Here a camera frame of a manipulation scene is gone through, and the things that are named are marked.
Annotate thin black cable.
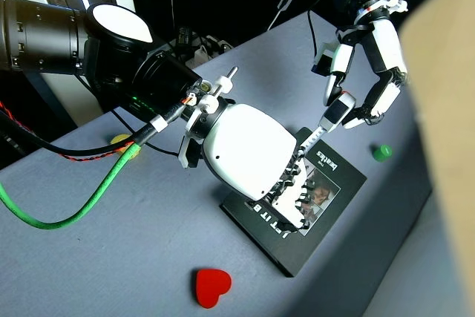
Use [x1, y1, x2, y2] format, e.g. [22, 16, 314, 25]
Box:
[306, 10, 317, 59]

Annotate black Let It Be album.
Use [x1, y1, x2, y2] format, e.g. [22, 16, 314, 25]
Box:
[220, 126, 368, 278]

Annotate beige board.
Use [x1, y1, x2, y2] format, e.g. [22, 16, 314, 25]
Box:
[395, 0, 475, 317]

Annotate grey tape measure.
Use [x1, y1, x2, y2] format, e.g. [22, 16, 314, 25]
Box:
[296, 92, 358, 157]

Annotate white power strip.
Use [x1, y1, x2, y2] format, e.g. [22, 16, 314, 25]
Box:
[174, 34, 235, 70]

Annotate red heart block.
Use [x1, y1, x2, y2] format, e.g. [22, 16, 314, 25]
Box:
[191, 267, 233, 310]

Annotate black power adapter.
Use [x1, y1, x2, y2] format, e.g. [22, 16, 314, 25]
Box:
[177, 26, 194, 49]

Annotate yellow spiral block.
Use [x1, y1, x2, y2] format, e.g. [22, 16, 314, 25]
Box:
[110, 133, 142, 158]

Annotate green cylinder block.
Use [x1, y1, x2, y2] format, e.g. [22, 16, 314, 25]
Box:
[372, 143, 393, 163]

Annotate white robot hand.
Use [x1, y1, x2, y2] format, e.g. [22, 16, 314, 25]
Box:
[311, 16, 409, 131]
[202, 103, 313, 238]

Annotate grey table cloth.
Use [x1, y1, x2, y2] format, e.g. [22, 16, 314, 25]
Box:
[0, 10, 435, 317]

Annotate thick green cable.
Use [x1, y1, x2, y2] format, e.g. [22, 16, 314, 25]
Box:
[0, 142, 138, 229]

